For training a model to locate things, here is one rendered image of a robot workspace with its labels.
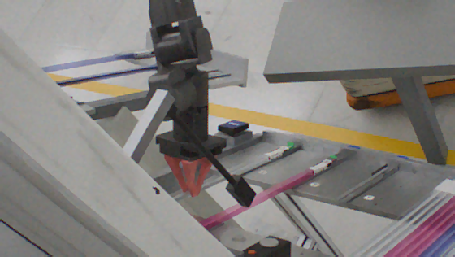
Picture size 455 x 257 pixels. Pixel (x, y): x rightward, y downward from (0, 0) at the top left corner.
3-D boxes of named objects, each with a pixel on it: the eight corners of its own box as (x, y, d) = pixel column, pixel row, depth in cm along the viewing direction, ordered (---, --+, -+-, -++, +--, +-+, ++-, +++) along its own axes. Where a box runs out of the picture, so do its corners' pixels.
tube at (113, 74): (191, 63, 172) (192, 58, 172) (195, 63, 171) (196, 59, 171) (5, 95, 137) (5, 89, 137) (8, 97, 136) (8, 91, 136)
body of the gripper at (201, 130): (201, 159, 114) (201, 113, 112) (153, 146, 120) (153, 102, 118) (227, 150, 119) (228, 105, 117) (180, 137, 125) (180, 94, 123)
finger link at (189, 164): (191, 205, 117) (190, 150, 115) (159, 194, 122) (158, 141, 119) (218, 193, 122) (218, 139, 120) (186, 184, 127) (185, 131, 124)
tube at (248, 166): (288, 149, 144) (288, 143, 144) (294, 150, 143) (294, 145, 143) (93, 233, 106) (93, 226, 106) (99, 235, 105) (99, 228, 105)
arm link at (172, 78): (208, 25, 115) (161, 35, 118) (176, 36, 104) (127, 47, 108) (225, 98, 117) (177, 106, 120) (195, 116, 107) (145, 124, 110)
